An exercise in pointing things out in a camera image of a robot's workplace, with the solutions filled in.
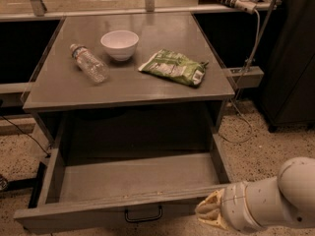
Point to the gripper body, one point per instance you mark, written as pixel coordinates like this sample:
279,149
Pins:
233,205

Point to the grey top drawer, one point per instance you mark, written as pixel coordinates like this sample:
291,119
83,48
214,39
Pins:
98,168

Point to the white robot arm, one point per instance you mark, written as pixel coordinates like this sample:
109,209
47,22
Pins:
287,199

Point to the grey cabinet with top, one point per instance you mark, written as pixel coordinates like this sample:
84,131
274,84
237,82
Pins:
61,86

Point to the green chip bag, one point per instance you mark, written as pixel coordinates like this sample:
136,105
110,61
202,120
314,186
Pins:
175,67

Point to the dark cabinet at right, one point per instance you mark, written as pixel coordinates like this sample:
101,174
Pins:
287,94

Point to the clear plastic water bottle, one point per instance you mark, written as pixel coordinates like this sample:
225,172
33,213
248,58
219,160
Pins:
89,63

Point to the white ceramic bowl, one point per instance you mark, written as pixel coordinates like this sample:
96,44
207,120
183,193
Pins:
120,44

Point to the white emergency stop button box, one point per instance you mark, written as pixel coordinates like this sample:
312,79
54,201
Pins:
246,6

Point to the black drawer handle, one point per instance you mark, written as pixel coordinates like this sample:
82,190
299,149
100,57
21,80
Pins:
143,214

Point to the grey wall bracket box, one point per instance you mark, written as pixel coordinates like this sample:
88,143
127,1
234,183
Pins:
241,79

